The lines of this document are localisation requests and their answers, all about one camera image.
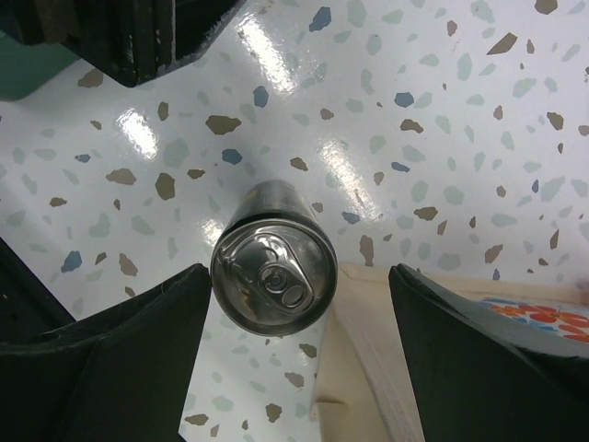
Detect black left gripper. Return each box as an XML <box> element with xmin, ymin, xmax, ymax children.
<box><xmin>1</xmin><ymin>0</ymin><xmax>244</xmax><ymax>87</ymax></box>

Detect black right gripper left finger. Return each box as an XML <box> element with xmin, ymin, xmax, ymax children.
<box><xmin>1</xmin><ymin>264</ymin><xmax>211</xmax><ymax>441</ymax></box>

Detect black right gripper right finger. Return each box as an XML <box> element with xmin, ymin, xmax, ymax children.
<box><xmin>388</xmin><ymin>264</ymin><xmax>588</xmax><ymax>441</ymax></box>

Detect beige canvas bag orange handles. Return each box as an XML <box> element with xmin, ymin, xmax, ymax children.
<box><xmin>311</xmin><ymin>265</ymin><xmax>588</xmax><ymax>441</ymax></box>

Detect green compartment tray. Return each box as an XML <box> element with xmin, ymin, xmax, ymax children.
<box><xmin>0</xmin><ymin>32</ymin><xmax>79</xmax><ymax>101</ymax></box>

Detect black gold drink can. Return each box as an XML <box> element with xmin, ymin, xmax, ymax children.
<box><xmin>210</xmin><ymin>180</ymin><xmax>338</xmax><ymax>337</ymax></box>

